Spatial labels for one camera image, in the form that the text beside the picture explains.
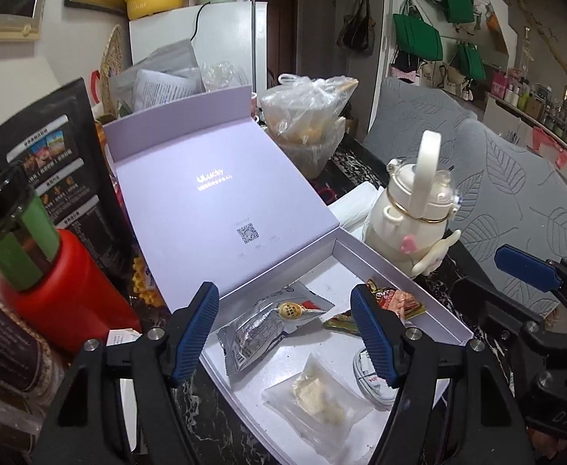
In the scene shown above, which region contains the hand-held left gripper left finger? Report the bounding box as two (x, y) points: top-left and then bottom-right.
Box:
(31, 281), (221, 465)

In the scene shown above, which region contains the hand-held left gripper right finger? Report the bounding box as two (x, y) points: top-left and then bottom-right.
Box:
(350, 283), (529, 465)

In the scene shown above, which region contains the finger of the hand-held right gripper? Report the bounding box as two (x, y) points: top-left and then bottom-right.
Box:
(450, 274), (567, 388)
(494, 245), (567, 303)

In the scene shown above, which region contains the gold brown snack packet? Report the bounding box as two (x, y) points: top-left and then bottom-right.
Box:
(323, 278), (427, 335)

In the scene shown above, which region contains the white cable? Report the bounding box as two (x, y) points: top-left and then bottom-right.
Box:
(352, 346), (400, 410)

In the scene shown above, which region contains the silver snack packet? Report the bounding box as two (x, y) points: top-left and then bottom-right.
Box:
(216, 283), (335, 377)

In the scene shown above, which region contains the clear zip bag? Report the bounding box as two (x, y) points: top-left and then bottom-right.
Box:
(262, 353), (374, 451)

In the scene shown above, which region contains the lavender gift box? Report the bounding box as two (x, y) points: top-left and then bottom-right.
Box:
(102, 84), (474, 465)

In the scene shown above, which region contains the grey leaf pattern chair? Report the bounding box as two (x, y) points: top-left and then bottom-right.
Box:
(363, 76), (478, 165)
(450, 119), (567, 320)

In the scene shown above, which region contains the yellow snack packet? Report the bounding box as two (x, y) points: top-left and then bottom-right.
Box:
(131, 252), (168, 308)

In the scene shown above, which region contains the pink cloth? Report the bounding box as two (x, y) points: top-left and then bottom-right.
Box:
(530, 126), (567, 170)

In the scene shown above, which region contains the red jar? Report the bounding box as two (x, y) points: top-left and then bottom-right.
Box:
(0, 227), (143, 354)

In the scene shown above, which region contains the cream plush water bottle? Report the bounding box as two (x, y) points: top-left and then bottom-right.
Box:
(363, 130), (463, 279)

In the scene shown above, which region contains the white folded plastic sheet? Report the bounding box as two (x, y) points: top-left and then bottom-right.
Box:
(329, 181), (386, 233)

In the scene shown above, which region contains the white cabinet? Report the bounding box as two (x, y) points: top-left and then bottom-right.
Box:
(482, 94), (567, 175)

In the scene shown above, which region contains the row of cosmetic bottles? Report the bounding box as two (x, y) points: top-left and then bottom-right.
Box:
(489, 70), (567, 156)

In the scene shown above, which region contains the brown labelled jar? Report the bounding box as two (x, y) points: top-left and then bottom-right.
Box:
(0, 271), (66, 441)

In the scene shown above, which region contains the green labelled jar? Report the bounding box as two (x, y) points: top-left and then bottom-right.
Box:
(0, 165), (61, 294)

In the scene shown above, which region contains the cream handbag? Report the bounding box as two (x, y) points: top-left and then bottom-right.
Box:
(419, 60), (463, 93)

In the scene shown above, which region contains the black snack pouch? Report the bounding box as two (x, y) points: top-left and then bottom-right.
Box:
(0, 77), (134, 282)

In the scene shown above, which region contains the plastic bag of food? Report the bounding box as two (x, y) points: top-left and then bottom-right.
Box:
(259, 74), (359, 180)

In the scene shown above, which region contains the grey mailer bag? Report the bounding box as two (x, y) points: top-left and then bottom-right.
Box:
(109, 39), (204, 114)

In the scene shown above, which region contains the woven fan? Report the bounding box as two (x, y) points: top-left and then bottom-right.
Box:
(98, 24), (131, 122)

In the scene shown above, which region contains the dark hanging bag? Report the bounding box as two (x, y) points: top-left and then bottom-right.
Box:
(336, 0), (377, 56)

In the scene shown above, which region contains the white fridge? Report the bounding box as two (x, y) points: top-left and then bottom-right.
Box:
(128, 0), (269, 107)

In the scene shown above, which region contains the brown door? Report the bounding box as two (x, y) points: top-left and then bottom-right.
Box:
(266, 0), (298, 88)

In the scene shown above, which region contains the black power cord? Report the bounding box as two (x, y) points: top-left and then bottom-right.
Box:
(189, 2), (211, 42)

